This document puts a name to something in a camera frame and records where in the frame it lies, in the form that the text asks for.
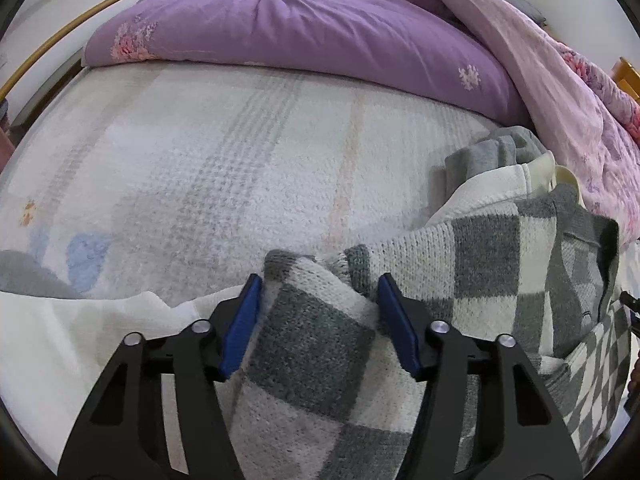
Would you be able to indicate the grey pillow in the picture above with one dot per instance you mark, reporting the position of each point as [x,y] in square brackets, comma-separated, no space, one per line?
[525,6]

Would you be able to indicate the gold metal bed rail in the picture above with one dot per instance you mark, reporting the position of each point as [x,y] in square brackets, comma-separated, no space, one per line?
[65,25]

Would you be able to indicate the cream white garment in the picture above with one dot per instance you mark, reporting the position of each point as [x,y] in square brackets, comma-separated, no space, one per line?
[542,175]

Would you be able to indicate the purple floral duvet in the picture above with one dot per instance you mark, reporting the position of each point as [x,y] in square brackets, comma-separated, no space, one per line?
[310,20]

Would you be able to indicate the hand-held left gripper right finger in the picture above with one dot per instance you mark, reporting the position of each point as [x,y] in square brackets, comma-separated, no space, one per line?
[395,320]

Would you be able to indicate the white plaid bed blanket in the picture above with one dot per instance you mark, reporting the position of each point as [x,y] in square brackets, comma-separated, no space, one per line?
[200,160]

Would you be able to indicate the wooden chair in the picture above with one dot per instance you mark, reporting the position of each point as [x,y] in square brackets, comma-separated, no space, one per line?
[627,75]

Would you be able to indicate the white cloth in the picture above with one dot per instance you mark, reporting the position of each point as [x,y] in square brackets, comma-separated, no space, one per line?
[60,340]

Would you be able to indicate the grey sweatshirt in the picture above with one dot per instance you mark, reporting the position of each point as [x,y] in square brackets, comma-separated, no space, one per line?
[492,150]

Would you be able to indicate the grey white checkered knit sweater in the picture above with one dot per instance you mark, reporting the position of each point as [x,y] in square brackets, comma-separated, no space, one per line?
[320,350]

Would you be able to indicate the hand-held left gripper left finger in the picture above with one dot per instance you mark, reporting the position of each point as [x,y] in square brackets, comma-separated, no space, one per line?
[242,320]

